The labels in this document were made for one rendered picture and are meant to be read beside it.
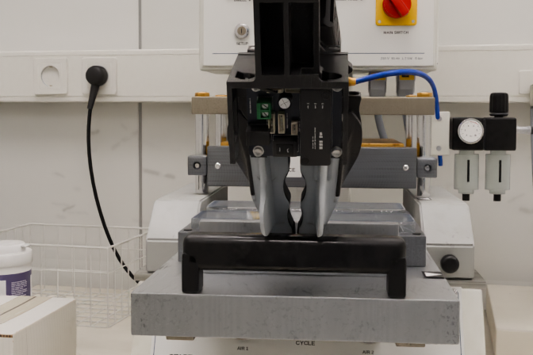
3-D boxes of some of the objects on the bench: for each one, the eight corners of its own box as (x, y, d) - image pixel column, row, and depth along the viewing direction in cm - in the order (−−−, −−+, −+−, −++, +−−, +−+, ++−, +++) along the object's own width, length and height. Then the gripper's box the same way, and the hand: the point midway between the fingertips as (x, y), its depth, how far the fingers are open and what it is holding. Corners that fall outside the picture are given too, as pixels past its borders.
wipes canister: (-8, 333, 124) (-9, 237, 123) (44, 337, 122) (43, 238, 121) (-41, 349, 116) (-43, 246, 115) (13, 353, 114) (13, 248, 113)
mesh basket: (30, 289, 155) (29, 223, 154) (159, 297, 149) (159, 227, 148) (-40, 318, 133) (-41, 240, 133) (108, 328, 127) (108, 247, 127)
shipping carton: (-2, 357, 112) (-3, 293, 112) (83, 364, 109) (82, 298, 109) (-90, 404, 94) (-91, 328, 93) (10, 414, 91) (9, 335, 91)
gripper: (202, -27, 44) (220, 303, 52) (369, -29, 43) (361, 307, 51) (223, -52, 52) (236, 238, 60) (365, -53, 51) (358, 241, 59)
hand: (296, 234), depth 58 cm, fingers closed
